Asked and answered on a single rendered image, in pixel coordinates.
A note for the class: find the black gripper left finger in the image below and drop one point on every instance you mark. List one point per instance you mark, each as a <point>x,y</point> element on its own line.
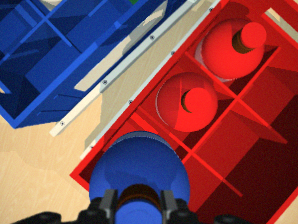
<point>104,209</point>

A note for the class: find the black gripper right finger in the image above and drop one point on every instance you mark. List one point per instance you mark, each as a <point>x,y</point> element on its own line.
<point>182,214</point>

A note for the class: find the red plastic crate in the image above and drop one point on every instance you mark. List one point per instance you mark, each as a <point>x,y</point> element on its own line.
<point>246,148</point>

